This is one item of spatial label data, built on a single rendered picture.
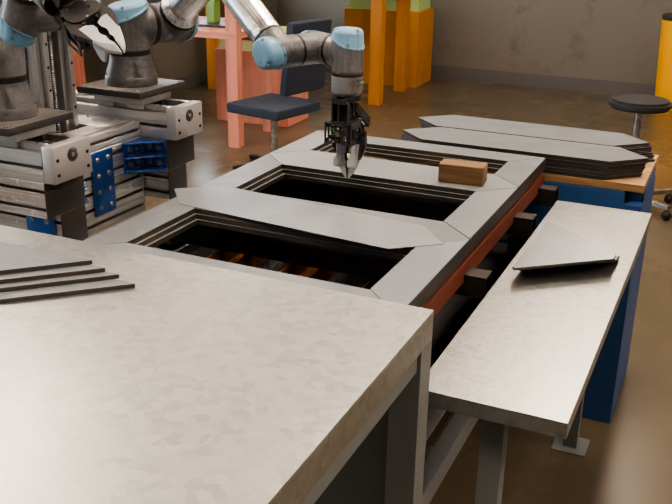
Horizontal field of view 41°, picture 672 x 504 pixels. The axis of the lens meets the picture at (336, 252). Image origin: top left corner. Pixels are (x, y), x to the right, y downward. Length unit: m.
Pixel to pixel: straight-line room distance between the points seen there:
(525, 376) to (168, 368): 0.81
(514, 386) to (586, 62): 7.15
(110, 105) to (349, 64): 0.85
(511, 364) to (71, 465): 1.00
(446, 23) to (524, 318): 7.18
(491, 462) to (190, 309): 0.71
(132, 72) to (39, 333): 1.62
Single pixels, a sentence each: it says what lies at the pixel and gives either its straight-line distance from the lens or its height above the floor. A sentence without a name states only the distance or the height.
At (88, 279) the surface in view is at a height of 1.06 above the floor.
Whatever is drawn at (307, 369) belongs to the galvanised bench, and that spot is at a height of 1.05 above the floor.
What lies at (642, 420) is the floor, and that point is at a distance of 3.08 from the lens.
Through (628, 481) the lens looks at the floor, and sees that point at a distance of 2.77.
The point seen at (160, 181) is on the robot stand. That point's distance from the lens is 2.64.
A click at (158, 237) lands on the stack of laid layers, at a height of 0.83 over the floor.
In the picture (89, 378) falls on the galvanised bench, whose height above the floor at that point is 1.05.
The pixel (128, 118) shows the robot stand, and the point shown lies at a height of 0.95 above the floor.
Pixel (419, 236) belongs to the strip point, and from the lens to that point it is 1.96.
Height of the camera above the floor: 1.51
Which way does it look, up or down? 21 degrees down
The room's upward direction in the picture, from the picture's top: 1 degrees clockwise
